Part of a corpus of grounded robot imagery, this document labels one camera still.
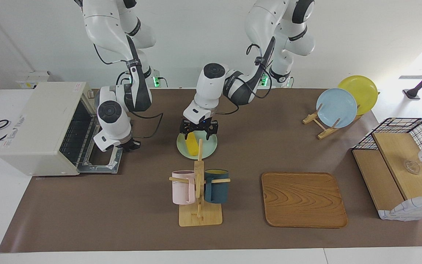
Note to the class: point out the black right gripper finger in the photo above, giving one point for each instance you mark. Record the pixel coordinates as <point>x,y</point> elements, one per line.
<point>134,145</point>
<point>123,146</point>

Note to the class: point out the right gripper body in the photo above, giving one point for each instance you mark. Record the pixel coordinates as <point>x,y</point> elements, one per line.
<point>106,141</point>

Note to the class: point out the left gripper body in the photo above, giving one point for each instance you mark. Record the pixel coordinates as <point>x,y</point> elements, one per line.
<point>198,114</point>

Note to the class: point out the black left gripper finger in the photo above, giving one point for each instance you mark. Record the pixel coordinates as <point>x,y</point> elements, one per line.
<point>187,128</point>
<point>211,128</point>

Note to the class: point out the yellow block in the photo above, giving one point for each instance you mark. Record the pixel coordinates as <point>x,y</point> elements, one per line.
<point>192,146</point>

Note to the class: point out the pale green plate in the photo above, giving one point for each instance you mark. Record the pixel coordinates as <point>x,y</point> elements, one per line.
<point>209,148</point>

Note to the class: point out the toaster oven glass door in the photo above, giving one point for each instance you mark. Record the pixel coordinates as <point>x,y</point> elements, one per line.
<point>97,169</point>

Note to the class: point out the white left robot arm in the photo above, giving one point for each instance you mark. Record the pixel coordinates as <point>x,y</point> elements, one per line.
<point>262,22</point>

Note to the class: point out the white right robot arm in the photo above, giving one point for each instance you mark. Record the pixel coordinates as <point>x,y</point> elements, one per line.
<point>104,25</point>

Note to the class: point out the beige toaster oven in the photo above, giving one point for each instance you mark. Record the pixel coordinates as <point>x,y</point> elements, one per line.
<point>35,128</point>

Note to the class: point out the brown table mat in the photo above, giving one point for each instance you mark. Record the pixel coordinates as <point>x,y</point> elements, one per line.
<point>141,205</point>

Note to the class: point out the pink mug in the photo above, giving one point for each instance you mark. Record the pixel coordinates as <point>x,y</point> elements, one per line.
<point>182,190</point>

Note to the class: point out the dark teal mug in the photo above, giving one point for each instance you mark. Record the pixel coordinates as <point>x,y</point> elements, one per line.
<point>216,190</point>

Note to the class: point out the wooden mug tree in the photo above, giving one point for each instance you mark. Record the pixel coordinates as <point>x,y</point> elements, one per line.
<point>200,216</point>

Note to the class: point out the white power box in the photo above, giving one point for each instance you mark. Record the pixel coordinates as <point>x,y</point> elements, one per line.
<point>31,79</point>

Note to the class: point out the wooden plate rack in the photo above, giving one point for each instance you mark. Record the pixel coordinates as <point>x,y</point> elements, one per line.
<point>324,132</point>

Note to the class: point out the wooden serving tray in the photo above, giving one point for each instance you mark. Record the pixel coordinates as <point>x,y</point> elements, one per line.
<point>304,200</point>

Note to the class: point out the light blue plate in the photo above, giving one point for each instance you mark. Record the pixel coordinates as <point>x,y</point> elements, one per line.
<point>337,108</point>

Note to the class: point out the yellow plate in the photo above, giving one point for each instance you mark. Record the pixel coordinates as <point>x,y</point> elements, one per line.
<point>363,90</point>

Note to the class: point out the light wooden shelf board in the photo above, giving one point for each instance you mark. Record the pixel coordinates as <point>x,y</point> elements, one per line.
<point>398,154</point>
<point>376,176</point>

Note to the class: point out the small clear glass dish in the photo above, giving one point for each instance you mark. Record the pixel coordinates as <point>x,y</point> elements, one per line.
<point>412,167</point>

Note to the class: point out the white checked cloth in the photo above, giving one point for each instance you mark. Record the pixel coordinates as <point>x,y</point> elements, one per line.
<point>412,211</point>

